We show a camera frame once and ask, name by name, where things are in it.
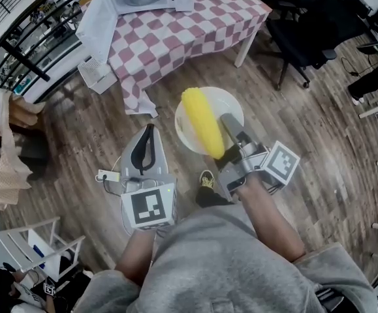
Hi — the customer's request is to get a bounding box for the white power strip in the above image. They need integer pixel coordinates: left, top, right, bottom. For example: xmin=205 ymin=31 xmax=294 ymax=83
xmin=96 ymin=169 xmax=121 ymax=183

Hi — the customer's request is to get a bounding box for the white plastic basket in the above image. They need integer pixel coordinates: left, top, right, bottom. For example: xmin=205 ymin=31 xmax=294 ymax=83
xmin=77 ymin=56 xmax=120 ymax=95

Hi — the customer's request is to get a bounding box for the yellow corn cob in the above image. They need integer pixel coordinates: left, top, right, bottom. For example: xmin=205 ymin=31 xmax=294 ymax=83
xmin=181 ymin=88 xmax=225 ymax=160

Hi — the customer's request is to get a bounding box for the white round plate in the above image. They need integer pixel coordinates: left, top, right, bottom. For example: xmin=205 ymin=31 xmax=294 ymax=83
xmin=174 ymin=86 xmax=245 ymax=157

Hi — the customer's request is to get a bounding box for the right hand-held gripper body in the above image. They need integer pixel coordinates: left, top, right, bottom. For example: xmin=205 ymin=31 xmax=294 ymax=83
xmin=217 ymin=130 xmax=301 ymax=205

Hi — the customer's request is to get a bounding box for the person's right forearm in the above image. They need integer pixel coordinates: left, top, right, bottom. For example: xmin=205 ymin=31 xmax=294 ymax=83
xmin=236 ymin=173 xmax=307 ymax=263

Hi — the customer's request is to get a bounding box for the person's left forearm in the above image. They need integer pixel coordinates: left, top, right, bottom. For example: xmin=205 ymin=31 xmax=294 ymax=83
xmin=114 ymin=228 xmax=164 ymax=287

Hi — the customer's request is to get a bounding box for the white table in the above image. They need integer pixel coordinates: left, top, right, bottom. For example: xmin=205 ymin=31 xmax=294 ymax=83
xmin=234 ymin=10 xmax=274 ymax=68

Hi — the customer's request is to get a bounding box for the black metal railing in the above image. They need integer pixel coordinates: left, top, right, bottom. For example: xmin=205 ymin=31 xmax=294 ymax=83
xmin=0 ymin=0 xmax=108 ymax=104

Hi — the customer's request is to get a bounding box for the black shoe with yellow laces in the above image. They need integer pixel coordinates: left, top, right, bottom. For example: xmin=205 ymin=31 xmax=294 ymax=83
xmin=195 ymin=170 xmax=232 ymax=209

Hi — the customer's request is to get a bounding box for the person's grey shirt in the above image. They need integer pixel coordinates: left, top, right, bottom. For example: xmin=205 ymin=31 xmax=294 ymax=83
xmin=76 ymin=203 xmax=378 ymax=313

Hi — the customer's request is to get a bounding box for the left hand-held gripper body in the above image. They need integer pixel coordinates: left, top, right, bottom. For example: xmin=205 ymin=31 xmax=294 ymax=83
xmin=119 ymin=173 xmax=178 ymax=231

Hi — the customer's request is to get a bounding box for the pink checkered tablecloth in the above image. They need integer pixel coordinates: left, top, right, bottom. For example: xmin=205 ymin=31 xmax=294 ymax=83
xmin=106 ymin=0 xmax=273 ymax=117

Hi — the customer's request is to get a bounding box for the brown paper sheet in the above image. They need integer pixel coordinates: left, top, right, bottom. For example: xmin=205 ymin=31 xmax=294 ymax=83
xmin=0 ymin=82 xmax=46 ymax=212

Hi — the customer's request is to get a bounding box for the black office chair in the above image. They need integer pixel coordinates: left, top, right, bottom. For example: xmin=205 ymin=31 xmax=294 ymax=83
xmin=265 ymin=0 xmax=341 ymax=91

